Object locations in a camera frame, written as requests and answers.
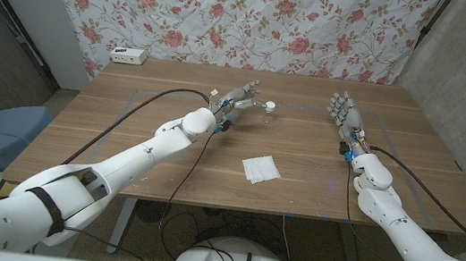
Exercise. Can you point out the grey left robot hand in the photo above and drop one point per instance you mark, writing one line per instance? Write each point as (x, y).
(234, 101)

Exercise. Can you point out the floral rose backdrop cloth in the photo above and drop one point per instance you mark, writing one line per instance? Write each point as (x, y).
(238, 18)

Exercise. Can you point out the grey table leg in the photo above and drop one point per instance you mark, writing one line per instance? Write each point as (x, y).
(349, 254)

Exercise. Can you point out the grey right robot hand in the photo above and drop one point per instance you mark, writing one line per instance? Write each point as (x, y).
(351, 121)

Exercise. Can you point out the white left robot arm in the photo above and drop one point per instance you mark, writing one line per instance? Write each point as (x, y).
(134, 162)

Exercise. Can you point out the blue chair seat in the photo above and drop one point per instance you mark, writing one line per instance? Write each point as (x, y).
(3, 132)

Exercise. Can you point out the white table leg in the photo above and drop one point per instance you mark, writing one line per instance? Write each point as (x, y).
(121, 224)

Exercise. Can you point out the white folded tissue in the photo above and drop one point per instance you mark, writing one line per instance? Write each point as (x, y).
(260, 169)

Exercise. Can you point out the black backdrop stand pole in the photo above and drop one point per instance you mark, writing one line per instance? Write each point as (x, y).
(434, 15)

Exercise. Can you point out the clear bottle with white cap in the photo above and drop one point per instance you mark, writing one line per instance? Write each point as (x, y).
(269, 106)

